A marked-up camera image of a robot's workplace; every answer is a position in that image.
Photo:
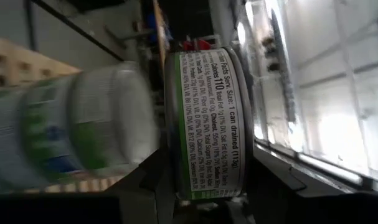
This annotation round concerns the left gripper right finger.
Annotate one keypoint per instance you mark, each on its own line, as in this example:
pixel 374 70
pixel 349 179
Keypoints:
pixel 316 208

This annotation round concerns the wooden slatted shelf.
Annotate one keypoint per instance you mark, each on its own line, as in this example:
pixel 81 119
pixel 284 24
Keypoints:
pixel 14 62

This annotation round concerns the silver-lid seafood can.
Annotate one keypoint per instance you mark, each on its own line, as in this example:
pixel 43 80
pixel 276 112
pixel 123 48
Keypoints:
pixel 126 109

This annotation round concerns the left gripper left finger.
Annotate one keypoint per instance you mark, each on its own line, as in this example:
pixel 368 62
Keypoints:
pixel 83 211

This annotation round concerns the red bin rack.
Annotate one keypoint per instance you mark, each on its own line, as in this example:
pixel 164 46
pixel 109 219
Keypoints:
pixel 195 45

